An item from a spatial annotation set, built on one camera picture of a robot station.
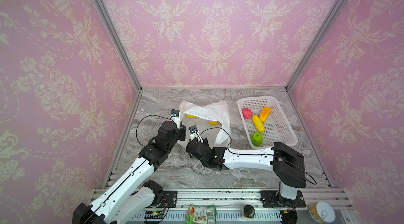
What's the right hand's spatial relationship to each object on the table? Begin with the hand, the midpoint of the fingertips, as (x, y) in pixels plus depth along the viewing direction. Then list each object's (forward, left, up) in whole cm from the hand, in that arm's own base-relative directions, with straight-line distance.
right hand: (191, 139), depth 81 cm
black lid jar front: (-31, -25, -9) cm, 41 cm away
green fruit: (+2, -36, -7) cm, 37 cm away
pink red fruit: (+20, -35, -7) cm, 41 cm away
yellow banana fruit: (+6, -1, +13) cm, 14 cm away
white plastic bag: (-3, -13, +6) cm, 15 cm away
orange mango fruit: (+21, -47, -9) cm, 52 cm away
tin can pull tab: (-32, -55, -7) cm, 64 cm away
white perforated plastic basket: (+9, -52, -12) cm, 54 cm away
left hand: (+5, +4, +8) cm, 10 cm away
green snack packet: (-31, -6, -10) cm, 33 cm away
